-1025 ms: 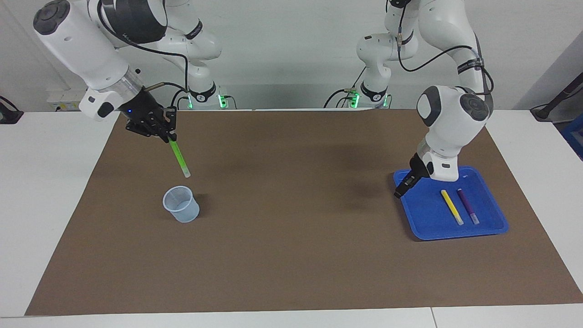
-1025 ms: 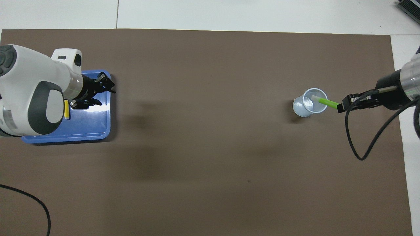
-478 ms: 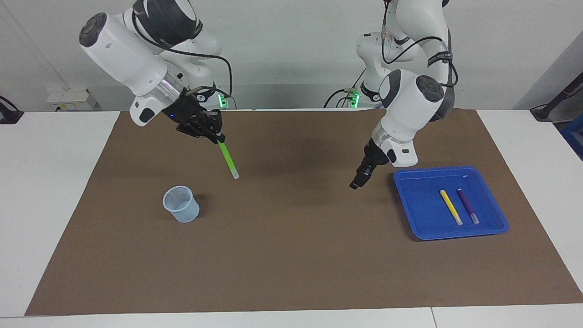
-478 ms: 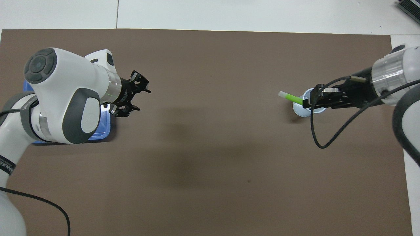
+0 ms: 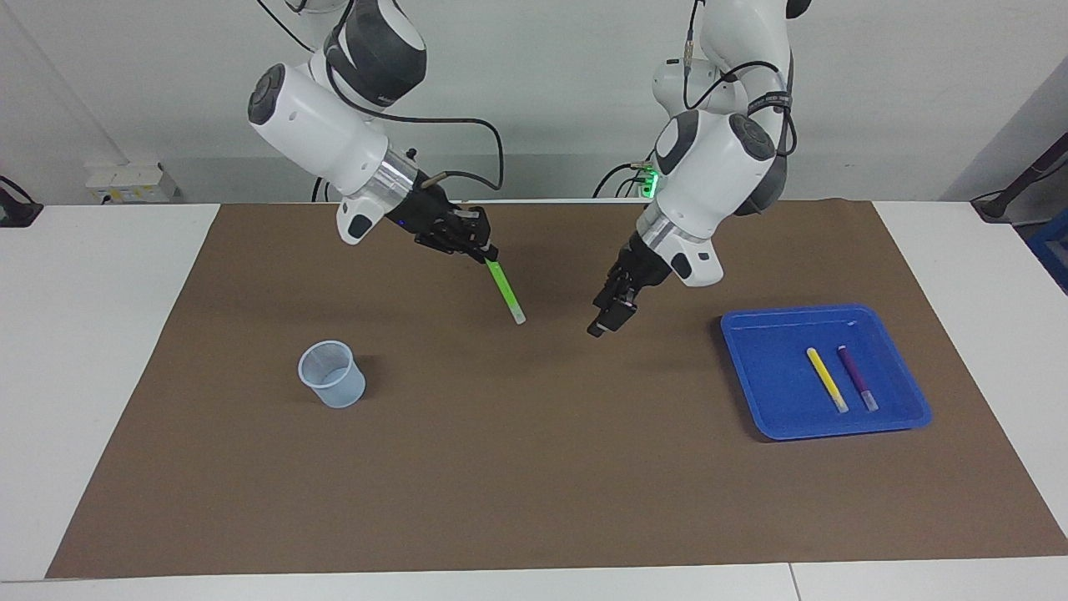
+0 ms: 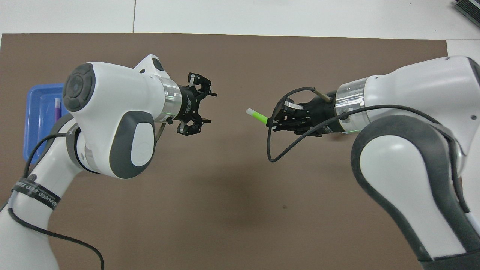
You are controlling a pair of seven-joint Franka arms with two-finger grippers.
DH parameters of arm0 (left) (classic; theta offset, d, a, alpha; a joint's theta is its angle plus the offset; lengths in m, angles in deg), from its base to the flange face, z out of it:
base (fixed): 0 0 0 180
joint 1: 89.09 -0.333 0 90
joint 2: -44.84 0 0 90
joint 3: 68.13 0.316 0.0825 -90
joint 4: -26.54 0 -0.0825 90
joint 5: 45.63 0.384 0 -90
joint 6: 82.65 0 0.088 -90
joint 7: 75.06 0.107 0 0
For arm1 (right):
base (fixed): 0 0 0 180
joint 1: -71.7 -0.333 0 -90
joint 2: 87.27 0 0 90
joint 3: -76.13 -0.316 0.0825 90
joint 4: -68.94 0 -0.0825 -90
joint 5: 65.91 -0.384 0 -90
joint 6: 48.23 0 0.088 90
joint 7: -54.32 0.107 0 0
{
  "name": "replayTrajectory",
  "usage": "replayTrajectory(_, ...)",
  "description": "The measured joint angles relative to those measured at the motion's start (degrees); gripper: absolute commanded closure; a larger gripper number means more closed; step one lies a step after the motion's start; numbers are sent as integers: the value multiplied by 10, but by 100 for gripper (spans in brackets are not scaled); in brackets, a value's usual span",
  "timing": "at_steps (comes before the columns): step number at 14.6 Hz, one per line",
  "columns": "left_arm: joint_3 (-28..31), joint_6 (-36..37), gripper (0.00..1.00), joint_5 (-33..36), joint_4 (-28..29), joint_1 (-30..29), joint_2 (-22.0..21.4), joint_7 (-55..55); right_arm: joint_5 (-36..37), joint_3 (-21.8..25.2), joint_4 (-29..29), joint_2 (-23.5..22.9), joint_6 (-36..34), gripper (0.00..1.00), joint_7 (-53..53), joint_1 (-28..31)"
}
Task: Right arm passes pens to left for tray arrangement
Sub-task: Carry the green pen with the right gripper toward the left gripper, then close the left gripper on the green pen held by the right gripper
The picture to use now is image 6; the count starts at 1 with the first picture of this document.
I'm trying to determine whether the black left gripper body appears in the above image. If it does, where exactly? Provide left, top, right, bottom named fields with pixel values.
left=174, top=83, right=206, bottom=128

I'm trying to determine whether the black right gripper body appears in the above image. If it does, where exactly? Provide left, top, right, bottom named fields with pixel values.
left=273, top=91, right=345, bottom=138

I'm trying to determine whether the green pen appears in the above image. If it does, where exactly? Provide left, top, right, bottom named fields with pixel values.
left=246, top=108, right=269, bottom=126

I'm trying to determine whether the blue plastic tray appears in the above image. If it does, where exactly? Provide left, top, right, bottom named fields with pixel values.
left=23, top=83, right=70, bottom=165

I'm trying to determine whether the brown table mat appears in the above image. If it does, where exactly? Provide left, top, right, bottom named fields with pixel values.
left=0, top=33, right=450, bottom=270

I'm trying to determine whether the grey metal device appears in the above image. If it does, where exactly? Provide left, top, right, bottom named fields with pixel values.
left=455, top=0, right=480, bottom=28

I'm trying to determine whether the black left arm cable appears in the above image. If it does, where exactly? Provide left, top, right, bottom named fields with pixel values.
left=7, top=131, right=105, bottom=270

